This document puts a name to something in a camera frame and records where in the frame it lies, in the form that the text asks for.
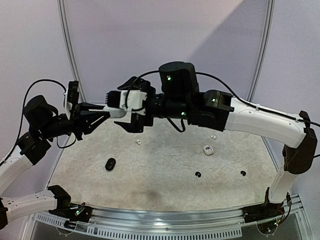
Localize right aluminium frame post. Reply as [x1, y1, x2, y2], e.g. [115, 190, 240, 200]
[246, 0, 275, 101]

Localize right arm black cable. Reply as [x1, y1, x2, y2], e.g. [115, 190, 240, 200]
[124, 70, 320, 133]

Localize aluminium front rail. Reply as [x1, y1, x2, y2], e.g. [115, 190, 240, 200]
[23, 194, 313, 240]

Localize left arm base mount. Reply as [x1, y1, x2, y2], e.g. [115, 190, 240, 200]
[47, 185, 93, 223]

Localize white earbud charging case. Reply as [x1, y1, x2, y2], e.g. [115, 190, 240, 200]
[203, 144, 214, 156]

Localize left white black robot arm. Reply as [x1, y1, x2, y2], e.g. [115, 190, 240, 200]
[0, 95, 111, 228]

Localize small white oval case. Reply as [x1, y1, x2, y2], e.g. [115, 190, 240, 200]
[102, 105, 127, 119]

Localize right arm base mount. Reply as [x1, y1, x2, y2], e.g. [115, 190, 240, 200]
[241, 187, 292, 224]

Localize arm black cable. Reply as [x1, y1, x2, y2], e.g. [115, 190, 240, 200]
[124, 70, 320, 133]
[0, 79, 78, 166]

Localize black earbud centre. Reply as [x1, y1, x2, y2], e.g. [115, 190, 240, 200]
[195, 171, 202, 178]

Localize black oval charging case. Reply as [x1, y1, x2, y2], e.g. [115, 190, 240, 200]
[105, 158, 116, 172]

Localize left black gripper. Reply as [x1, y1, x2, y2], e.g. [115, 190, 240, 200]
[39, 101, 110, 140]

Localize aluminium frame post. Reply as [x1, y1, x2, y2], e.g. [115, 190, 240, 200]
[246, 0, 275, 101]
[57, 0, 86, 102]

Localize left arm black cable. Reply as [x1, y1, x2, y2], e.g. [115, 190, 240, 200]
[0, 79, 78, 166]

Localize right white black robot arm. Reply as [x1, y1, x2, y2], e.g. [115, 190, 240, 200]
[106, 61, 318, 218]

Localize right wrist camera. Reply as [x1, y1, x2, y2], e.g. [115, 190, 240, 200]
[105, 90, 147, 116]

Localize left aluminium frame post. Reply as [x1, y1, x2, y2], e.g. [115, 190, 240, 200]
[57, 0, 86, 102]

